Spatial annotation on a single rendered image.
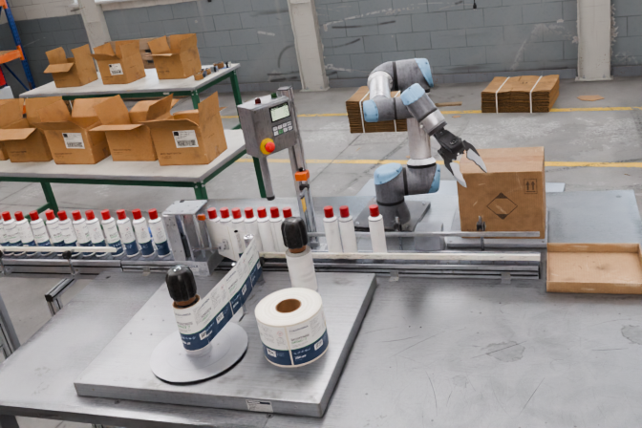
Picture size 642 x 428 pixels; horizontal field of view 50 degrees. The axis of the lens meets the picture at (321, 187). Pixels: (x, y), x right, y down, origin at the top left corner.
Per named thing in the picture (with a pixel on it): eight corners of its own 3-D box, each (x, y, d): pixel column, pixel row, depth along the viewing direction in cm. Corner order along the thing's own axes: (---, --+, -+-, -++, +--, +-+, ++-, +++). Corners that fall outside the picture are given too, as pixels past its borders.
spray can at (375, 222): (372, 260, 248) (364, 209, 241) (375, 252, 253) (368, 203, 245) (386, 260, 247) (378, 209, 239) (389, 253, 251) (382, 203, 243)
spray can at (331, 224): (328, 260, 253) (319, 210, 246) (331, 253, 258) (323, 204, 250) (341, 260, 252) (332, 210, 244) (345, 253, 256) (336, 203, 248)
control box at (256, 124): (246, 154, 253) (236, 105, 246) (284, 139, 262) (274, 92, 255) (261, 160, 246) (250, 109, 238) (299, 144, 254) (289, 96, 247)
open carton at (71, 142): (41, 170, 447) (23, 116, 433) (86, 145, 485) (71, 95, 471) (87, 170, 432) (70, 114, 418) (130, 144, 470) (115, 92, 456)
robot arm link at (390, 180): (375, 192, 286) (372, 162, 281) (407, 189, 284) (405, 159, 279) (375, 204, 275) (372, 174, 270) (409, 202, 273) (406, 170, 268)
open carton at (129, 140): (94, 169, 432) (76, 113, 418) (143, 139, 476) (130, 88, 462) (151, 169, 414) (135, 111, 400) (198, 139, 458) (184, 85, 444)
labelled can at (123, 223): (124, 257, 283) (111, 213, 275) (131, 251, 288) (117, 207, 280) (135, 257, 281) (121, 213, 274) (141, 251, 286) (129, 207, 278)
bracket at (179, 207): (161, 215, 252) (160, 212, 251) (176, 202, 261) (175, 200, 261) (194, 214, 247) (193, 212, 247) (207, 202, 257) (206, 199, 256)
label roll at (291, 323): (331, 324, 215) (323, 284, 210) (327, 364, 197) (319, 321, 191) (268, 330, 218) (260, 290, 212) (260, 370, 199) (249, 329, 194)
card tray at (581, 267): (546, 291, 221) (545, 281, 220) (546, 252, 244) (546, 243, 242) (649, 294, 211) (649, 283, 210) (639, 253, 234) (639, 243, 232)
